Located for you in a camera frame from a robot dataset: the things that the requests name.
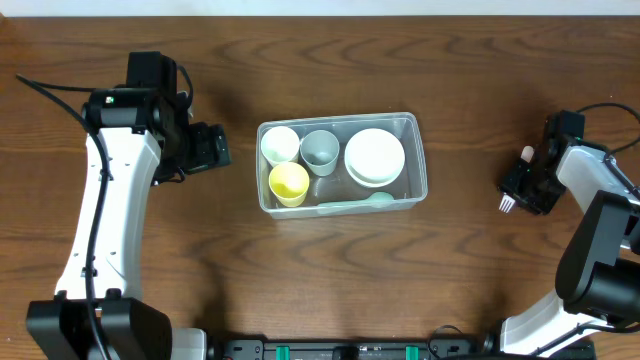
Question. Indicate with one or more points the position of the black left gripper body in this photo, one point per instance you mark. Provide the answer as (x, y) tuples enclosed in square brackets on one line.
[(211, 147)]

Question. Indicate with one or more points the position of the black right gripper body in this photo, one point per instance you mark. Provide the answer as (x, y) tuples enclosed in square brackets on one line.
[(523, 187)]

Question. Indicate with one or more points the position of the pink plastic fork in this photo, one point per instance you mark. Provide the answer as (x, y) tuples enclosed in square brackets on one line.
[(507, 201)]

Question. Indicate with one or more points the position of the white plastic cup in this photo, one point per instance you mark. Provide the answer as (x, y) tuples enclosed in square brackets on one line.
[(279, 145)]

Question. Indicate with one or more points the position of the yellow plastic cup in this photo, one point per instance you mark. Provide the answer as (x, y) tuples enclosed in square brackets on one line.
[(289, 182)]

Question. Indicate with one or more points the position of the grey plastic cup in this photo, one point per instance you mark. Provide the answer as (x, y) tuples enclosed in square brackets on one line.
[(320, 151)]

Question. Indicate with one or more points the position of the mint green plastic spoon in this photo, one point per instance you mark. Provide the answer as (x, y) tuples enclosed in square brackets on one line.
[(375, 200)]

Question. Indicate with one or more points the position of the white plastic bowl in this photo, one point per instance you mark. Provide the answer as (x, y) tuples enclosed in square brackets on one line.
[(374, 157)]

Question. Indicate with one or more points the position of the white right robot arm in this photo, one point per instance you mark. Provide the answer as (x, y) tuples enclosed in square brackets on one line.
[(595, 289)]

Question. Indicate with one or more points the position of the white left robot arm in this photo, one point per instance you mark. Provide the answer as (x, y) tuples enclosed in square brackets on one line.
[(140, 134)]

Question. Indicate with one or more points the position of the clear plastic storage container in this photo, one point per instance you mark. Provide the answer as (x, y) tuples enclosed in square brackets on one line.
[(410, 188)]

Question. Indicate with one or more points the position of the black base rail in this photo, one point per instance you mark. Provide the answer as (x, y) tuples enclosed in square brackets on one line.
[(446, 343)]

